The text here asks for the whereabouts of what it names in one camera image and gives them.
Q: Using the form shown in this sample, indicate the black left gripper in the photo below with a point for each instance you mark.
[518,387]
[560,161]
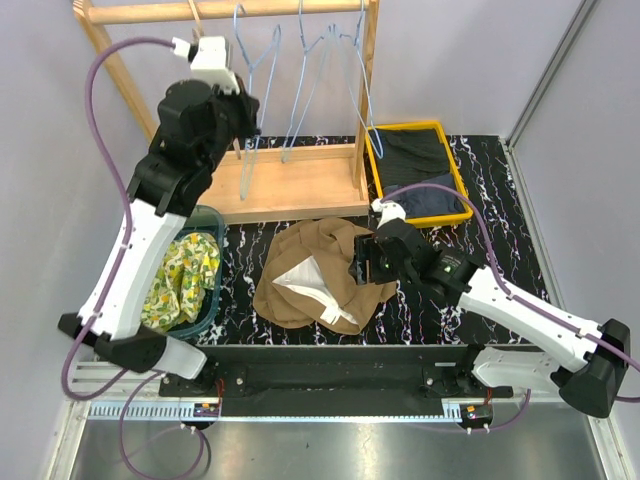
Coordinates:
[240,100]

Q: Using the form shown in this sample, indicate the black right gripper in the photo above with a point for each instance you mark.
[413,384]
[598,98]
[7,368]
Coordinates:
[366,249]

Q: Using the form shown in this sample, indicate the tan brown skirt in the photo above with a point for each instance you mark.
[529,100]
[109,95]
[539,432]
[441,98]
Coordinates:
[306,279]

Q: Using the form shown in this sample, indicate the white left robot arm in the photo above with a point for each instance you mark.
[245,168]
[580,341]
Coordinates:
[198,124]

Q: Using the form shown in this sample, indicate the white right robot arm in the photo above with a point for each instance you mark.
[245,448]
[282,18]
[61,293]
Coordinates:
[582,361]

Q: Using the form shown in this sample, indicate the wooden hanger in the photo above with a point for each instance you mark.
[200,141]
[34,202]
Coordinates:
[198,32]

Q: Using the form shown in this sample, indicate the yellow plastic tray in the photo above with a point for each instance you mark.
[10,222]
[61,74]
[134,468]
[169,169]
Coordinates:
[460,192]

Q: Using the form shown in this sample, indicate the dark blue garment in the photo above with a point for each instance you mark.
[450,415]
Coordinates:
[428,202]

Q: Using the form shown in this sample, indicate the wooden clothes rack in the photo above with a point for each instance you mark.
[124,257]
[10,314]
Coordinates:
[319,181]

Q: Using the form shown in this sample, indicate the black striped garment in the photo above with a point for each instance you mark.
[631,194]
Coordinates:
[410,156]

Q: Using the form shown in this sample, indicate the teal plastic basket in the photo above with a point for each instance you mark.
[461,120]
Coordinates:
[208,220]

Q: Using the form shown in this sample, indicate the yellow floral cloth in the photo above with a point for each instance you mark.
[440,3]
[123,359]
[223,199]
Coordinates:
[187,272]

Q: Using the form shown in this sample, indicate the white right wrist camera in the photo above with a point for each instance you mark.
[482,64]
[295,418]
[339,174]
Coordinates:
[387,211]

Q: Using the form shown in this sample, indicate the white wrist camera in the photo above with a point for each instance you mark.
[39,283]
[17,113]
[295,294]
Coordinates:
[387,211]
[209,58]

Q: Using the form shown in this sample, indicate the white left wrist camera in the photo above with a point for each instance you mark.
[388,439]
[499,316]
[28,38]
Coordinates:
[209,58]

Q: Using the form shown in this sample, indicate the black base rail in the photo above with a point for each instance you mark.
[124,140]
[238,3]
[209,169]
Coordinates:
[308,383]

